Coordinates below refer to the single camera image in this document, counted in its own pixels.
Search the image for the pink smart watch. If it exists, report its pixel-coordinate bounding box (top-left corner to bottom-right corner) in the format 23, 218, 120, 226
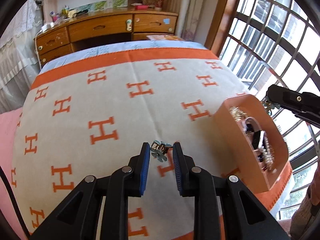
244, 116, 262, 139

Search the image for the long pearl necklace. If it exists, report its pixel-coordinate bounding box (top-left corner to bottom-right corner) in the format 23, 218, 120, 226
260, 134, 276, 173

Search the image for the silver rhinestone hair claw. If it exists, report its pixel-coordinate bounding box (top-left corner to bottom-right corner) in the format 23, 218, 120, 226
229, 106, 248, 121

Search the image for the gold round brooch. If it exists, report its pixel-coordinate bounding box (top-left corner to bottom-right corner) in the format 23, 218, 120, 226
262, 100, 280, 116

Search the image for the pink plastic tray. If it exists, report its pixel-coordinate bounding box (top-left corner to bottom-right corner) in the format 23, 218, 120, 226
212, 94, 290, 194

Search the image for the metal window grille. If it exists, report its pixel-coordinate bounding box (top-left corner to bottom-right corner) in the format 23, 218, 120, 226
220, 0, 319, 219

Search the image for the orange beige H blanket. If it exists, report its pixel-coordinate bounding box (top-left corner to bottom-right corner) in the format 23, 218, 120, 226
11, 47, 293, 240

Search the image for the beige curtain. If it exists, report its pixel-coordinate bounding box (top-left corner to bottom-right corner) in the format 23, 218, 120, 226
166, 0, 218, 44

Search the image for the orange magazine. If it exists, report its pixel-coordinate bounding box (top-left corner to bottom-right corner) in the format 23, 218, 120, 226
146, 35, 184, 41

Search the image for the white lace covered furniture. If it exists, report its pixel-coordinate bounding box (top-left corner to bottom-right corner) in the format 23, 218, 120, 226
0, 0, 43, 113

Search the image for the light blue bed sheet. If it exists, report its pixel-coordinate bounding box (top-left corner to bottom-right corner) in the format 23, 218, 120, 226
39, 40, 206, 75

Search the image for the wooden desk with drawers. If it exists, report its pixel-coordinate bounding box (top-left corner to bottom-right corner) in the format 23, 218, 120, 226
35, 8, 178, 67

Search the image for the white charger cable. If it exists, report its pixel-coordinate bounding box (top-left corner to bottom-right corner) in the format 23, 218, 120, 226
34, 22, 56, 71

